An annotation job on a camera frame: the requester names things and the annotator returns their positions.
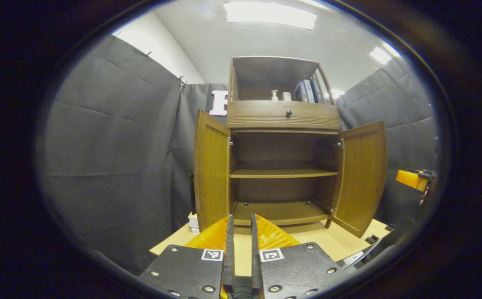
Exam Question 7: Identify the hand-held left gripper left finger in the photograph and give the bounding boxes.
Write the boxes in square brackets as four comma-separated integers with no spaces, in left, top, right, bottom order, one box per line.
[138,215,236,299]

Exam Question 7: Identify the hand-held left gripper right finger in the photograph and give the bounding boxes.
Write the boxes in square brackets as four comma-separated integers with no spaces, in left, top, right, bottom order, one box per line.
[250,213,345,299]

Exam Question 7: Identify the wooden cabinet door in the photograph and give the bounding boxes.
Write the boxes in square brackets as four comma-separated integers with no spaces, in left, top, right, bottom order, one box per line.
[325,121,388,238]
[193,110,232,232]

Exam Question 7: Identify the wooden double-door shoe cabinet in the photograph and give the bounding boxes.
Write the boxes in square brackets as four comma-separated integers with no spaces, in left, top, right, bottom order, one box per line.
[225,56,343,227]

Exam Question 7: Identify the wooden inner shelf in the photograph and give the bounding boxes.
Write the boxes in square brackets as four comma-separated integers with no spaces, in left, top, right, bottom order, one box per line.
[230,169,338,179]

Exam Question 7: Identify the small ceiling light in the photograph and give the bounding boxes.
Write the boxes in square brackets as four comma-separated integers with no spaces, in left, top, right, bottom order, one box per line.
[369,42,401,65]

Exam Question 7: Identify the wooden drawer with dark knob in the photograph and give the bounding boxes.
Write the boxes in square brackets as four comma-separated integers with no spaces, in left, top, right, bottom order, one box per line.
[227,101,342,130]

